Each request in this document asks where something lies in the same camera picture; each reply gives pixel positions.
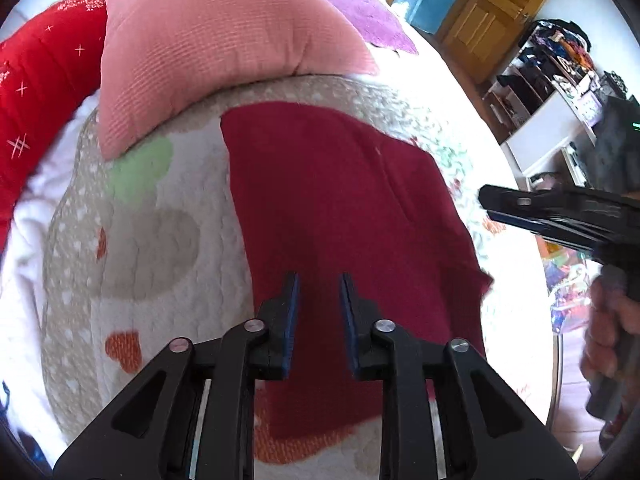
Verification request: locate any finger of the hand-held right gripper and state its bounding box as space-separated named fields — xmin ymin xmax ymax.
xmin=478 ymin=185 xmax=627 ymax=223
xmin=486 ymin=210 xmax=608 ymax=257

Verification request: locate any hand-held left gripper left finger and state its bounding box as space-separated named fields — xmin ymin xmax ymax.
xmin=52 ymin=272 xmax=302 ymax=480

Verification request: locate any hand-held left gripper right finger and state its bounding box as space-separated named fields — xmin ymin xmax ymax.
xmin=339 ymin=273 xmax=581 ymax=480

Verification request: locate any dark red sweater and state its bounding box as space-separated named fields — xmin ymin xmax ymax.
xmin=220 ymin=101 xmax=496 ymax=441

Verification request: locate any pile of clothes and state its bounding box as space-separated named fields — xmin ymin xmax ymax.
xmin=520 ymin=19 xmax=597 ymax=77

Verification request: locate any person's right hand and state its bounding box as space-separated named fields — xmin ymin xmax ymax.
xmin=580 ymin=277 xmax=640 ymax=386

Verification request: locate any pink grey cloth bundle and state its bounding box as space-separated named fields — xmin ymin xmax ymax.
xmin=530 ymin=172 xmax=562 ymax=192

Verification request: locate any iridescent plastic bag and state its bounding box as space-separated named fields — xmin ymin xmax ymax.
xmin=540 ymin=240 xmax=601 ymax=336

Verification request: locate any white desk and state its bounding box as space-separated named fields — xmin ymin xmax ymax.
xmin=500 ymin=90 xmax=601 ymax=192

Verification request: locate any white open shelf unit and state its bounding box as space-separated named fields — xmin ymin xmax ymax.
xmin=482 ymin=35 xmax=606 ymax=146

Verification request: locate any quilted patterned bedspread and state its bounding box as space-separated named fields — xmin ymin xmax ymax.
xmin=40 ymin=72 xmax=556 ymax=480

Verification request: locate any wooden panel door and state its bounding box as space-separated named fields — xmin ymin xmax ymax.
xmin=435 ymin=0 xmax=571 ymax=83

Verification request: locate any purple fuzzy pillow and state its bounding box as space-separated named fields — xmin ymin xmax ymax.
xmin=302 ymin=0 xmax=420 ymax=56

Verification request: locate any white bed sheet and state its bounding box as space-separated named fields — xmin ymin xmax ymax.
xmin=0 ymin=92 xmax=101 ymax=461

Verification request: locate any pink ribbed pillow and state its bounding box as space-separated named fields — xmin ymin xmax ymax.
xmin=98 ymin=0 xmax=378 ymax=161

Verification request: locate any red floral quilt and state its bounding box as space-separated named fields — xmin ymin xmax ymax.
xmin=0 ymin=0 xmax=108 ymax=261

